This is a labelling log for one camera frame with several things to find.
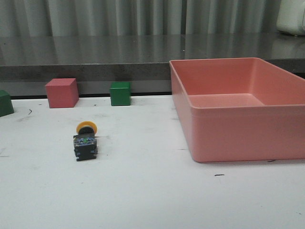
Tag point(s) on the yellow push button switch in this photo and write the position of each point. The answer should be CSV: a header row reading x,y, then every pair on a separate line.
x,y
85,143

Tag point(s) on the green cube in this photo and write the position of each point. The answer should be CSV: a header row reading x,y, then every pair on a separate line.
x,y
120,93

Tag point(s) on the pink plastic bin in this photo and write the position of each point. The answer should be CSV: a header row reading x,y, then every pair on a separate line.
x,y
239,109

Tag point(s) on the pink cube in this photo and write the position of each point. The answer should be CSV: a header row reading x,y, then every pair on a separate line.
x,y
62,93

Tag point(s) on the dark green block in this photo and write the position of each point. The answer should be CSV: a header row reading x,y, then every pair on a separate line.
x,y
6,107

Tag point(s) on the white appliance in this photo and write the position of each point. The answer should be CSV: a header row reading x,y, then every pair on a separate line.
x,y
291,17

